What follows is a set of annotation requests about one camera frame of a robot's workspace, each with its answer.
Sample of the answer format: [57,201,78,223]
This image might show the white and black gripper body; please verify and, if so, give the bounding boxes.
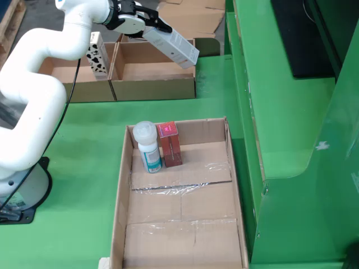
[116,12,146,36]

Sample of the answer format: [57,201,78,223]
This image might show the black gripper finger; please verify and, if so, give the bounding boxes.
[123,29,146,40]
[134,1,173,34]

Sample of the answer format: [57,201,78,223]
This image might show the tall white carton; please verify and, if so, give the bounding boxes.
[142,25,200,70]

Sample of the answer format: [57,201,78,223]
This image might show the flattened cardboard sheet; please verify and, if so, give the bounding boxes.
[159,0,227,12]
[155,0,227,40]

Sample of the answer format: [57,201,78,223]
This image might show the open cardboard box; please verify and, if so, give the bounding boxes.
[108,31,196,101]
[38,41,118,104]

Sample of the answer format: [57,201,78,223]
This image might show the dark red box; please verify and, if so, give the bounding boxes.
[156,120,183,168]

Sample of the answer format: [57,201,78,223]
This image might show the shallow cardboard tray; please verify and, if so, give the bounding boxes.
[109,117,250,269]

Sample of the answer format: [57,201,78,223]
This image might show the cow print carton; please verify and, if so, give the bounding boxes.
[85,31,110,81]

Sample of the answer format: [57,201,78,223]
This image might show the white bottle teal label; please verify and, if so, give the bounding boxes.
[132,120,163,174]

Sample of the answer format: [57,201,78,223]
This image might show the wooden pallet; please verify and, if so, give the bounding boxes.
[0,0,27,61]

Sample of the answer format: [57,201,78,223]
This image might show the green metal machine housing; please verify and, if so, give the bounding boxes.
[223,0,359,269]

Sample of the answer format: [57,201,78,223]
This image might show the long thin black cable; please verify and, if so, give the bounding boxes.
[0,57,82,214]

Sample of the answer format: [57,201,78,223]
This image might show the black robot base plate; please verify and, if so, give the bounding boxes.
[0,156,53,225]

